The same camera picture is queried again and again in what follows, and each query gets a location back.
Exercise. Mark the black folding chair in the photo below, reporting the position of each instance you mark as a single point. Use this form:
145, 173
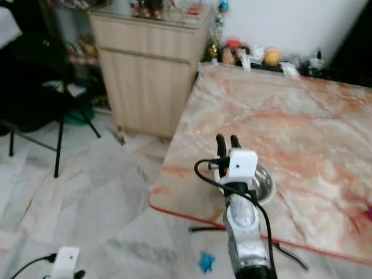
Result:
35, 81

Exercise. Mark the black metal table legs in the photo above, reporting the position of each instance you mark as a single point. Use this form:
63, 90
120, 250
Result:
209, 229

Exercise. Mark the glass display shelf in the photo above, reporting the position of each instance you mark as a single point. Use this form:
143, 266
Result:
75, 52

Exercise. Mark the dark figurine group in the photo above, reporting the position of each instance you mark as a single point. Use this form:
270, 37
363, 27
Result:
151, 7

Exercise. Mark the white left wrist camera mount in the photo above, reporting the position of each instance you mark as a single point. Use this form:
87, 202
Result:
65, 263

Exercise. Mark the black television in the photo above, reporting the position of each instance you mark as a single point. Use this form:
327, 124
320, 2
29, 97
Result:
354, 40

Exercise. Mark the pink plastic cup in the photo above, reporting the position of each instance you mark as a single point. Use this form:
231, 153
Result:
369, 213

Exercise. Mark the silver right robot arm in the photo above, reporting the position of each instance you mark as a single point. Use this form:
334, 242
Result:
244, 221

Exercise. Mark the metal bowl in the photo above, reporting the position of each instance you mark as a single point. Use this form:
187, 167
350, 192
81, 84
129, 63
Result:
265, 183

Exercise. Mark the gold trophy with blue top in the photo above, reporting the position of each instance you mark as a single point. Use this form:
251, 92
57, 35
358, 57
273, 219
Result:
214, 42

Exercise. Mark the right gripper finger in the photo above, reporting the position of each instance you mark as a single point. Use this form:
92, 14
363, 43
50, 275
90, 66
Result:
235, 143
221, 146

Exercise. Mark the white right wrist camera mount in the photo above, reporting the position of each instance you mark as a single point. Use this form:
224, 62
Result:
243, 165

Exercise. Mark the green basin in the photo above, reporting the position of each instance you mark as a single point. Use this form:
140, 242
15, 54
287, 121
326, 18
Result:
78, 115

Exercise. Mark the orange round toy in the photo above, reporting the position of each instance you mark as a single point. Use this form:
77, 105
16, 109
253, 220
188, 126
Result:
272, 57

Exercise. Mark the white round toy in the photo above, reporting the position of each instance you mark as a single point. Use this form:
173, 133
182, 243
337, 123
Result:
257, 52

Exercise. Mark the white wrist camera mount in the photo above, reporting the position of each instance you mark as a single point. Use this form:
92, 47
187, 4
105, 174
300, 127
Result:
243, 165
65, 263

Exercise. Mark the light wooden cabinet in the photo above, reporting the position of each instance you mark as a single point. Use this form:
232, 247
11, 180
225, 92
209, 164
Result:
151, 81

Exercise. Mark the jar with red lid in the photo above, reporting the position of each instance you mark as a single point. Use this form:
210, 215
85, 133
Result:
232, 52

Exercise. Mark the small blue floor item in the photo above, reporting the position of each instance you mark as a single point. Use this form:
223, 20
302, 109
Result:
206, 263

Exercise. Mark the white paper card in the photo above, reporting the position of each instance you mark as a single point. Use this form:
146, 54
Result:
245, 61
289, 70

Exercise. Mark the small red item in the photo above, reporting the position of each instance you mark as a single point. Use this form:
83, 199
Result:
195, 10

